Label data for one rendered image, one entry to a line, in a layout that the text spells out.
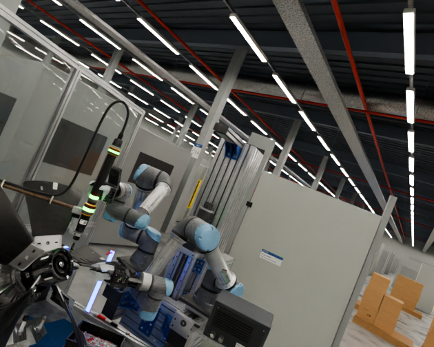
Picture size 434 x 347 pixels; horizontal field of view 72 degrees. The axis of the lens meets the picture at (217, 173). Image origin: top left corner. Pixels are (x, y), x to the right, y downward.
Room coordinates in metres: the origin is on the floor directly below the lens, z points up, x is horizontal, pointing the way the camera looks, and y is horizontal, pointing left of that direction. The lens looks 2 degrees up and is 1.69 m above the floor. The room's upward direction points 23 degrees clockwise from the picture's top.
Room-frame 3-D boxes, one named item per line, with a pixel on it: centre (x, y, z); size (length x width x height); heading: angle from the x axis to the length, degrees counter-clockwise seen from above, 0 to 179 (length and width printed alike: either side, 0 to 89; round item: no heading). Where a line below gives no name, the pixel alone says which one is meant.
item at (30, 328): (1.16, 0.42, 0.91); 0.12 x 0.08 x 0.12; 77
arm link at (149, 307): (1.39, 0.05, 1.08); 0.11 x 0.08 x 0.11; 40
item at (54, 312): (1.25, 0.43, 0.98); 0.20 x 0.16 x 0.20; 77
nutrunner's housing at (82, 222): (1.19, 0.41, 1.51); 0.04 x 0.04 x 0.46
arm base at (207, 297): (1.77, -0.22, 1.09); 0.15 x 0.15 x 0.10
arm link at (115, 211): (1.47, 0.38, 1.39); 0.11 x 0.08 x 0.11; 86
